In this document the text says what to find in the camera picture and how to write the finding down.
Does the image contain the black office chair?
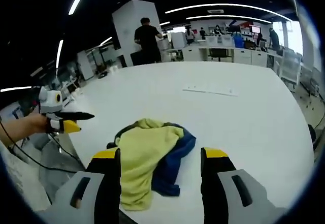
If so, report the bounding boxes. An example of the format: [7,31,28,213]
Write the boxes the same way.
[130,51,149,67]
[208,48,230,62]

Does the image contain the white cabinet row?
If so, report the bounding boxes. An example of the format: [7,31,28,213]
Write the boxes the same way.
[182,45,270,65]

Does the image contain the person's left hand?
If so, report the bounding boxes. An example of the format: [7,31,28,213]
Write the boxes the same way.
[25,113,51,135]

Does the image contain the white square pillar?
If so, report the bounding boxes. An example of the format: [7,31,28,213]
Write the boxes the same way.
[111,0,161,68]

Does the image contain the black cable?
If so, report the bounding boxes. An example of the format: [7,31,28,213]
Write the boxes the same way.
[0,121,86,170]

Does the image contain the yellow and blue garment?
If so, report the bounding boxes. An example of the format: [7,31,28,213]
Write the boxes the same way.
[106,118,198,212]

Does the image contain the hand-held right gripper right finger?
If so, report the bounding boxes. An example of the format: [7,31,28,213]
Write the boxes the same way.
[200,146,288,224]

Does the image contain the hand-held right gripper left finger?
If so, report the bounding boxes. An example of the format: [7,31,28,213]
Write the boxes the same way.
[38,147,122,224]

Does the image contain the white template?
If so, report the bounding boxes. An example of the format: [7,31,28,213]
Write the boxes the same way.
[182,82,240,98]

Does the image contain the white tall cabinet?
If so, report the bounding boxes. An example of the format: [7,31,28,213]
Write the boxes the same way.
[77,50,94,80]

